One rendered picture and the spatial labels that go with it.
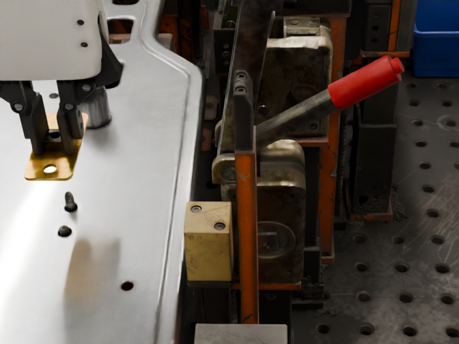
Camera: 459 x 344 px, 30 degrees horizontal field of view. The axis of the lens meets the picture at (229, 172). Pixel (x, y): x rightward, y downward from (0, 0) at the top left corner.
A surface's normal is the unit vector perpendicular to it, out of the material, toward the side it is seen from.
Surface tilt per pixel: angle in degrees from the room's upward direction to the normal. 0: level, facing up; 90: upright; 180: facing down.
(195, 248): 90
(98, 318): 0
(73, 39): 92
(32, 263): 0
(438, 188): 0
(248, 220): 90
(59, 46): 93
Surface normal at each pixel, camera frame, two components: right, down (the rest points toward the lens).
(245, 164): -0.04, 0.65
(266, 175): -0.04, -0.76
